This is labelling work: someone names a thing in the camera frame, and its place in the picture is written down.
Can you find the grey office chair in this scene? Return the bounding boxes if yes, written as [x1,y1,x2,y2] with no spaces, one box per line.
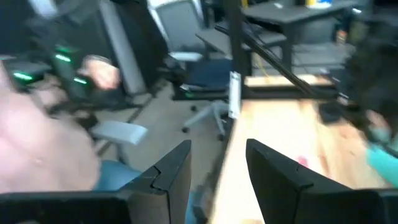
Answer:
[146,0,237,141]

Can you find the black aluminium table frame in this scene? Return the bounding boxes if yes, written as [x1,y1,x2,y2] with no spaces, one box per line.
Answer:
[214,0,341,101]

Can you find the person's hand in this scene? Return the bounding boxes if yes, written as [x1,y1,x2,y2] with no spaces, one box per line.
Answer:
[77,55,121,91]

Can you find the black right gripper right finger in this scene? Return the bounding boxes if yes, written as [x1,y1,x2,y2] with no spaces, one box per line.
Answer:
[245,138,379,224]

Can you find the chair with white armrest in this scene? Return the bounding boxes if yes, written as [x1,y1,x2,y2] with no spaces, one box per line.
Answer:
[90,120,149,156]

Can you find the dark grey office desk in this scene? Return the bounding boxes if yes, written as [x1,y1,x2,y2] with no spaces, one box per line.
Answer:
[242,0,358,72]

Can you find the white frame corner bracket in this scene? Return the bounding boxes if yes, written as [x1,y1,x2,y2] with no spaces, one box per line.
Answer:
[228,71,242,119]

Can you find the pink rubber eraser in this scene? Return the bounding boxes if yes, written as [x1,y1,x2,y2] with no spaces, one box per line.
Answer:
[297,155,310,169]

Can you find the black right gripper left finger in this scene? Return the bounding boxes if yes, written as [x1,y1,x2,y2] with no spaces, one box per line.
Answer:
[121,139,193,224]

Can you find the person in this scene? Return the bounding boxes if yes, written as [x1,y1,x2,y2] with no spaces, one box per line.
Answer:
[0,54,144,192]

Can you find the translucent green plastic bin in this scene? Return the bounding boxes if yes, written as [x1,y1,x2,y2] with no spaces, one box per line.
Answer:
[365,124,398,189]

